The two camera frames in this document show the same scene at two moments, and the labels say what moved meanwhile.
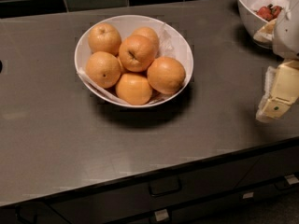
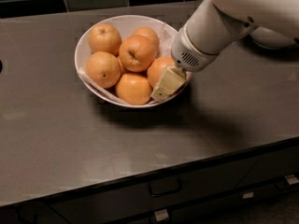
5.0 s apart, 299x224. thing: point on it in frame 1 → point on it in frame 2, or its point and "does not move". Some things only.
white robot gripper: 287,35 → 186,54
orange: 165,75 does not move
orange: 103,69 does not move
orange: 149,33 does not move
